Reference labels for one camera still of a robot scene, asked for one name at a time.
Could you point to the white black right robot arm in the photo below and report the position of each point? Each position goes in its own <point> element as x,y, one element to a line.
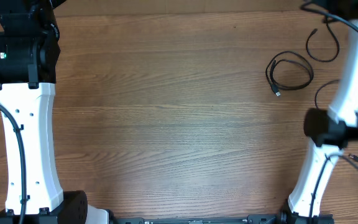
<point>329,131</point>

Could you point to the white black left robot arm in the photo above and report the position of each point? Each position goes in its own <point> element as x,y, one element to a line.
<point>29,52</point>

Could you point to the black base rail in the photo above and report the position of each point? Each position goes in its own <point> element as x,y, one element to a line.
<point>250,219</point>

